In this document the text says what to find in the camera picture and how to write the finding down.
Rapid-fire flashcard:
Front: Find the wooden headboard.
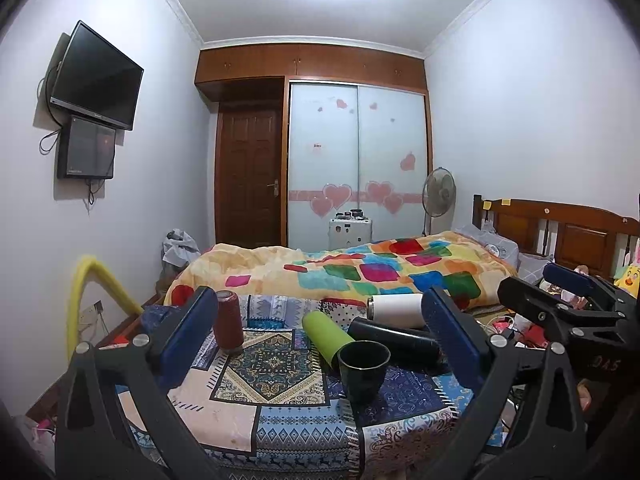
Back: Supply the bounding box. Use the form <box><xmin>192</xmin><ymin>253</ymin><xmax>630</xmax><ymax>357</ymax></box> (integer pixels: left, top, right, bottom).
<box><xmin>472</xmin><ymin>194</ymin><xmax>640</xmax><ymax>282</ymax></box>

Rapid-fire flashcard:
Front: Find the yellow foam tube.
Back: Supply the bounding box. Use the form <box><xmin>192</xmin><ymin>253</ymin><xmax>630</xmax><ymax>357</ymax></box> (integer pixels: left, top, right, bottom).
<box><xmin>67</xmin><ymin>255</ymin><xmax>144</xmax><ymax>357</ymax></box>

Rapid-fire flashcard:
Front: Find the yellow plush toy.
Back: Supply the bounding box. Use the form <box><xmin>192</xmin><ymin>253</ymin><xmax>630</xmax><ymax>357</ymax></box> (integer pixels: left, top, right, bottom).
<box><xmin>613</xmin><ymin>264</ymin><xmax>640</xmax><ymax>298</ymax></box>

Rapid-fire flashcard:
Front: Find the white cup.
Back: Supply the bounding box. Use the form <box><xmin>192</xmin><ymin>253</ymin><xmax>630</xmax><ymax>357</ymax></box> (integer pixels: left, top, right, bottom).
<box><xmin>367</xmin><ymin>293</ymin><xmax>427</xmax><ymax>331</ymax></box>

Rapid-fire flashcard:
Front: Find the wooden wardrobe with sliding doors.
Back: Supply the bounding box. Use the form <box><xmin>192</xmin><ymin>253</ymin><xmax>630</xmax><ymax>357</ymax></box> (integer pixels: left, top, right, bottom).
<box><xmin>194</xmin><ymin>43</ymin><xmax>434</xmax><ymax>254</ymax></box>

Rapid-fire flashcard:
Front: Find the patterned patchwork tablecloth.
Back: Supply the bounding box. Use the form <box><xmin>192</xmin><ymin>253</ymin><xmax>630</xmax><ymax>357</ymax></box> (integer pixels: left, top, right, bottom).
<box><xmin>115</xmin><ymin>292</ymin><xmax>507</xmax><ymax>480</ymax></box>

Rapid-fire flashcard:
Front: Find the tall black cup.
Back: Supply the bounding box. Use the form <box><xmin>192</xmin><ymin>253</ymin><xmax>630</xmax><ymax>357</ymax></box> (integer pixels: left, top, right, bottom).
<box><xmin>347</xmin><ymin>317</ymin><xmax>444</xmax><ymax>367</ymax></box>

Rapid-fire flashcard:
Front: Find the black television cable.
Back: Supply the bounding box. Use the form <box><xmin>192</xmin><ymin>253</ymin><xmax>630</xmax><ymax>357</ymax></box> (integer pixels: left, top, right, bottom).
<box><xmin>37</xmin><ymin>59</ymin><xmax>65</xmax><ymax>156</ymax></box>

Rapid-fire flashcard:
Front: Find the wall-mounted television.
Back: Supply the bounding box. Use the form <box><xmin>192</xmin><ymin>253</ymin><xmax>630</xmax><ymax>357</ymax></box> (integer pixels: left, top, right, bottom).
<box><xmin>49</xmin><ymin>20</ymin><xmax>145</xmax><ymax>132</ymax></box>

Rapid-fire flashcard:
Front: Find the brown wooden door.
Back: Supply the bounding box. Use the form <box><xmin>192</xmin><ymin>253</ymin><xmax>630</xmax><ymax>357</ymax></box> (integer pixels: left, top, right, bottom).
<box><xmin>215</xmin><ymin>100</ymin><xmax>285</xmax><ymax>250</ymax></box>

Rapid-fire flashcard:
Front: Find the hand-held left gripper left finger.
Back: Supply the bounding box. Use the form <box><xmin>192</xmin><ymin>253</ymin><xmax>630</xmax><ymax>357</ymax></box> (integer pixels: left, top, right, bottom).
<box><xmin>55</xmin><ymin>286</ymin><xmax>219</xmax><ymax>480</ymax></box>

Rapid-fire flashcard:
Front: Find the red cup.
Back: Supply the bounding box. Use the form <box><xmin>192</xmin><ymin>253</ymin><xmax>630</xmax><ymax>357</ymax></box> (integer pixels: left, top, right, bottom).
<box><xmin>214</xmin><ymin>290</ymin><xmax>246</xmax><ymax>357</ymax></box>

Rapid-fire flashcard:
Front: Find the small wall-mounted monitor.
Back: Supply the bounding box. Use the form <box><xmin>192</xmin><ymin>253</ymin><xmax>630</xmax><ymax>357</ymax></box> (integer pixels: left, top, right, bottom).
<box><xmin>56</xmin><ymin>114</ymin><xmax>117</xmax><ymax>180</ymax></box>

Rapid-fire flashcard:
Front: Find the short dark green cup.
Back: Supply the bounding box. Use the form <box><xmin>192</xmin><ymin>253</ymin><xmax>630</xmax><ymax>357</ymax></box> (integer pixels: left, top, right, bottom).
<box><xmin>338</xmin><ymin>340</ymin><xmax>391</xmax><ymax>405</ymax></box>

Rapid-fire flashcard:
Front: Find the wall socket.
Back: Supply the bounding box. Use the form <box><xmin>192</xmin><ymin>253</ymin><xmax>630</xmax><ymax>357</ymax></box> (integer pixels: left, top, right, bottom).
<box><xmin>77</xmin><ymin>299</ymin><xmax>105</xmax><ymax>327</ymax></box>

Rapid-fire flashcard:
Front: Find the standing fan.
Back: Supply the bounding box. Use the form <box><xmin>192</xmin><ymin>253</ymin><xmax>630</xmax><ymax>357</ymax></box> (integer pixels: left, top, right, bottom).
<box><xmin>421</xmin><ymin>167</ymin><xmax>457</xmax><ymax>237</ymax></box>

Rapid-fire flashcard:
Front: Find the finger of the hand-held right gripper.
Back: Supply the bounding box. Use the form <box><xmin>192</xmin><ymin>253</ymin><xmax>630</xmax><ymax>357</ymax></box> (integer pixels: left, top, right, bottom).
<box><xmin>497</xmin><ymin>275</ymin><xmax>626</xmax><ymax>358</ymax></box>
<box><xmin>542</xmin><ymin>262</ymin><xmax>640</xmax><ymax>317</ymax></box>

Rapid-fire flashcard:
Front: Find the colourful patchwork blanket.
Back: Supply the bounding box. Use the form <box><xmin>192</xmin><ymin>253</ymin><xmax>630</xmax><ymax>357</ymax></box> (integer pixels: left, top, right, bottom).
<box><xmin>164</xmin><ymin>231</ymin><xmax>521</xmax><ymax>312</ymax></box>

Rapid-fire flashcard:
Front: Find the white appliance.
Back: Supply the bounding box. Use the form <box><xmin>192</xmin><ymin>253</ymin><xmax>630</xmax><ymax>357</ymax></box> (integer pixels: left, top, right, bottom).
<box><xmin>327</xmin><ymin>217</ymin><xmax>374</xmax><ymax>252</ymax></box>

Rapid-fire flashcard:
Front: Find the grey clothes pile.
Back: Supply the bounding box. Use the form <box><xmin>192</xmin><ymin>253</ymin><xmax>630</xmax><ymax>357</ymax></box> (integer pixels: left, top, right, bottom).
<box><xmin>160</xmin><ymin>229</ymin><xmax>202</xmax><ymax>277</ymax></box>

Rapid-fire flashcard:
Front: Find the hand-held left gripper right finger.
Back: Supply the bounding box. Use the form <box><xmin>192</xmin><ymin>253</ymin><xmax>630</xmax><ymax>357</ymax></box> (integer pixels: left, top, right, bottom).
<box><xmin>422</xmin><ymin>287</ymin><xmax>588</xmax><ymax>480</ymax></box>

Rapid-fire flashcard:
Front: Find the grey pillow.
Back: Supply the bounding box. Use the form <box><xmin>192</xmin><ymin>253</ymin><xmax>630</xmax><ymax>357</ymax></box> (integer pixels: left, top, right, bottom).
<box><xmin>452</xmin><ymin>222</ymin><xmax>522</xmax><ymax>272</ymax></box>

